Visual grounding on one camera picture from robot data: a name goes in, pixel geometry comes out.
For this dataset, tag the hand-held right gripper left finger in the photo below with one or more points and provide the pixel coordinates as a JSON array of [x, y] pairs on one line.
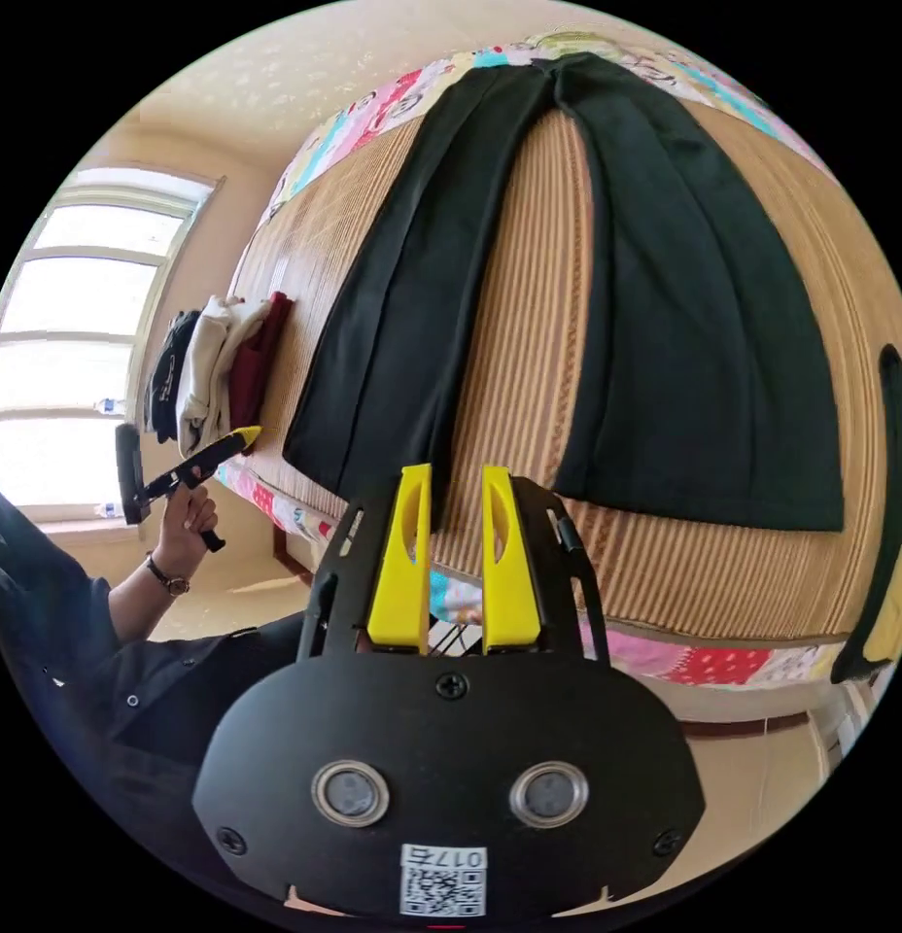
[[401, 576]]

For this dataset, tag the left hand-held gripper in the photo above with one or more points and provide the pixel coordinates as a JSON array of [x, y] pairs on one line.
[[175, 479]]

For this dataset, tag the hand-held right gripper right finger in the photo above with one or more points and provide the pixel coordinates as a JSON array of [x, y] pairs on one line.
[[511, 590]]

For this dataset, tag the black long pants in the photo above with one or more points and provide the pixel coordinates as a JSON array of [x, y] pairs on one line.
[[684, 328]]

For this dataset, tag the window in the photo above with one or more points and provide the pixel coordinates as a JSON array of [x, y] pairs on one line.
[[72, 291]]

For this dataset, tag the person's left forearm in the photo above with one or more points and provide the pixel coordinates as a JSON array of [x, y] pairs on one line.
[[141, 594]]

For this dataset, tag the person's body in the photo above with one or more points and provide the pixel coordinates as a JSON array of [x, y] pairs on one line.
[[57, 641]]

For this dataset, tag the person's left hand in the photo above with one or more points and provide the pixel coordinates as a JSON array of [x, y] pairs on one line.
[[183, 532]]

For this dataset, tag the yellow garment with black trim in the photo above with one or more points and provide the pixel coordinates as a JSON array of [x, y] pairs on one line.
[[887, 466]]

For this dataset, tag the bed with woven mat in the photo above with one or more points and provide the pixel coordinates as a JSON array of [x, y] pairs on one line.
[[520, 328]]

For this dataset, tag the pile of clothes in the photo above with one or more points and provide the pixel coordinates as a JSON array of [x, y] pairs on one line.
[[210, 364]]

